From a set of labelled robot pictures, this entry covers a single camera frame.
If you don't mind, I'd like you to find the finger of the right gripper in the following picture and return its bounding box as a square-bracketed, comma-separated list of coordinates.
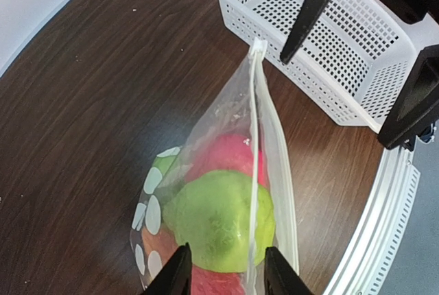
[377, 45, 438, 151]

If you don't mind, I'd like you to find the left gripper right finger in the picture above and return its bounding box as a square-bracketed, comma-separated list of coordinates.
[264, 246, 311, 295]

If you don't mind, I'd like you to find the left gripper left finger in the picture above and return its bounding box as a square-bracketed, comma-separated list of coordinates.
[143, 243, 192, 295]

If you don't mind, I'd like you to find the clear zip top bag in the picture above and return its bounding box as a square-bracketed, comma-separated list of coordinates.
[130, 38, 299, 294]

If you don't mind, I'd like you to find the red fake apple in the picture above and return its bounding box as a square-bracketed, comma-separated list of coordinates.
[141, 226, 245, 295]

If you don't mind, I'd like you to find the green fake apple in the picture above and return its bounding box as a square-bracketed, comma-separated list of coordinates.
[163, 169, 276, 274]

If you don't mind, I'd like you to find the pink fake peach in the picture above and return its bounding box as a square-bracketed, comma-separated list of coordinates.
[185, 134, 254, 191]

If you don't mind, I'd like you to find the white perforated plastic basket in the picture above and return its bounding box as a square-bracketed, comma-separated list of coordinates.
[219, 0, 418, 132]

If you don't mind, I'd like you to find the aluminium front rail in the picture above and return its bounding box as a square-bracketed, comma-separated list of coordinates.
[324, 147, 420, 294]

